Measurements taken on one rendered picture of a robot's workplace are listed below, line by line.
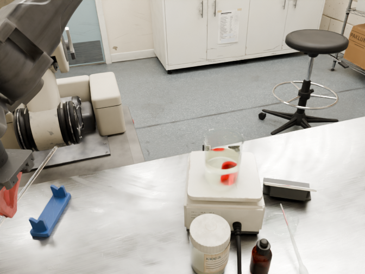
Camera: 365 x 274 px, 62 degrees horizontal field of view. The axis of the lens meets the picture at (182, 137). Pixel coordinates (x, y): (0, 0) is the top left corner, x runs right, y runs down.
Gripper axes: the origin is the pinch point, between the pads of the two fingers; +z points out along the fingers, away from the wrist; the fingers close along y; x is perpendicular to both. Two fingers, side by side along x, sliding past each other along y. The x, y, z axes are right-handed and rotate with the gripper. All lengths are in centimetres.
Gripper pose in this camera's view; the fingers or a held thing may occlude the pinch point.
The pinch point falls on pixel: (9, 211)
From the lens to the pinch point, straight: 52.9
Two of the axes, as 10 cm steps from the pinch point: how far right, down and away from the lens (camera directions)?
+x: 1.0, -5.8, 8.1
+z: 0.3, 8.2, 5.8
